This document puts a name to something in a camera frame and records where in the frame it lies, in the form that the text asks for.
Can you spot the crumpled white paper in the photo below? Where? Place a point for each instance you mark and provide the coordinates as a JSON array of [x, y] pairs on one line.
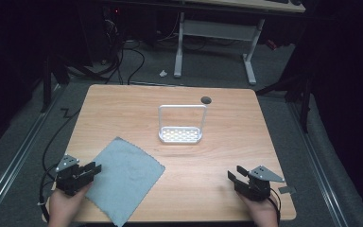
[[163, 73]]

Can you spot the metal floor rail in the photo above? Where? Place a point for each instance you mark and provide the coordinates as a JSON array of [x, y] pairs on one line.
[[318, 170], [15, 164]]

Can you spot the white-framed desk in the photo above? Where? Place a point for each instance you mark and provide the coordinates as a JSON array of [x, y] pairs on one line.
[[220, 30]]

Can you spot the person's right hand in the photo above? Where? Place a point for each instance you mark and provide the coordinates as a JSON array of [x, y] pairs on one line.
[[261, 211]]

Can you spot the black metal stand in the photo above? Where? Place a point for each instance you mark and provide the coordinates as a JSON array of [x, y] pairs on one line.
[[46, 88], [304, 104]]

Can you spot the grey tape piece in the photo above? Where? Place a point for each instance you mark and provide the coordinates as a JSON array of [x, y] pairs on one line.
[[286, 189]]

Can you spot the person's left hand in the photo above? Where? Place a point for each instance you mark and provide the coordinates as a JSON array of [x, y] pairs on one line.
[[63, 206]]

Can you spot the red object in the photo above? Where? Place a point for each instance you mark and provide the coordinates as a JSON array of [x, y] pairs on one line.
[[271, 44]]

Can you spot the grey cloth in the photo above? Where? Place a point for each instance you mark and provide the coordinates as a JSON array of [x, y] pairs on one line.
[[126, 179]]

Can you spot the black computer tower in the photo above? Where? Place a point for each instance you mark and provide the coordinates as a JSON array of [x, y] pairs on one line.
[[104, 31]]

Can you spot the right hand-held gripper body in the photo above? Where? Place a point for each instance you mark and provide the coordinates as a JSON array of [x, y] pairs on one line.
[[257, 186]]

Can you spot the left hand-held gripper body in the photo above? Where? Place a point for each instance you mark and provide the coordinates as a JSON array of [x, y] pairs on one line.
[[70, 179]]

